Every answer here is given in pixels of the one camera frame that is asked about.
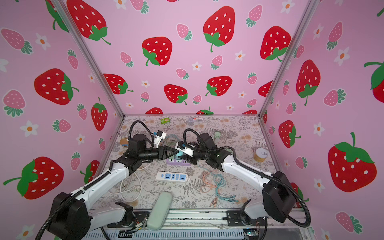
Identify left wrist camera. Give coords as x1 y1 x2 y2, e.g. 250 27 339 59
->
153 131 167 148

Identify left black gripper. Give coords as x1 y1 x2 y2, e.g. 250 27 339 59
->
139 146 178 163

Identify tangled teal cables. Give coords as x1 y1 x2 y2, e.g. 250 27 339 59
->
209 170 241 205

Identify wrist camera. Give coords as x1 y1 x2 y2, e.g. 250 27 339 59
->
175 141 195 158
153 131 167 148

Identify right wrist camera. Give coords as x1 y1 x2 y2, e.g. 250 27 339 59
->
175 141 195 158

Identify small clear packet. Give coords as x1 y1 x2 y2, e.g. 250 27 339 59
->
188 117 204 122

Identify green snack packet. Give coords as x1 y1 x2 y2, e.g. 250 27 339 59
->
161 118 171 124

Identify pale green oblong case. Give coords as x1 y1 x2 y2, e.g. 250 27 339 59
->
146 192 173 231

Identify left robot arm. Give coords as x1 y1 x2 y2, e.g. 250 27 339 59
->
36 131 179 240

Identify white blue power strip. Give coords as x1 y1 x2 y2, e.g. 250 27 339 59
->
156 172 188 183

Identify white power cord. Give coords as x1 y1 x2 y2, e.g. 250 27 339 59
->
109 161 157 202

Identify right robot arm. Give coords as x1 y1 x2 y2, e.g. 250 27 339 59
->
176 129 312 228

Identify purple power strip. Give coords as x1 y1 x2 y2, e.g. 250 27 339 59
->
167 159 191 167

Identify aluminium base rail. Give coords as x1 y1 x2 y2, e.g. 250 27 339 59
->
84 209 316 240

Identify yellow tape roll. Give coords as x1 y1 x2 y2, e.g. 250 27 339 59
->
253 148 269 163

